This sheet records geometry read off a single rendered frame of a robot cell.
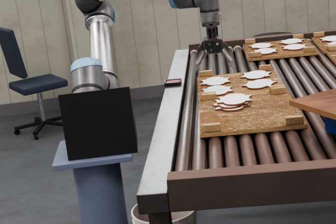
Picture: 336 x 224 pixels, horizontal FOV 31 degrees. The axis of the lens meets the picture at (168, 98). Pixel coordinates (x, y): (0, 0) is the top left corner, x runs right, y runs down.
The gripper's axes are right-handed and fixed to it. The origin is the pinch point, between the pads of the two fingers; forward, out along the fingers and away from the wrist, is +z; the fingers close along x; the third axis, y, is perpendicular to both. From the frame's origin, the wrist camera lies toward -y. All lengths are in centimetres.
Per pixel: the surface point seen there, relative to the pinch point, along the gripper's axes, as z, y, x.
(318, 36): 8, -99, 61
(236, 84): 8.9, -9.6, 8.9
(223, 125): 8.9, 45.3, 0.2
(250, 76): 8.0, -17.2, 15.4
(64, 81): 58, -274, -126
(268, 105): 8.9, 27.1, 17.6
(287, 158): 11, 77, 17
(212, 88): 8.1, -2.6, -1.7
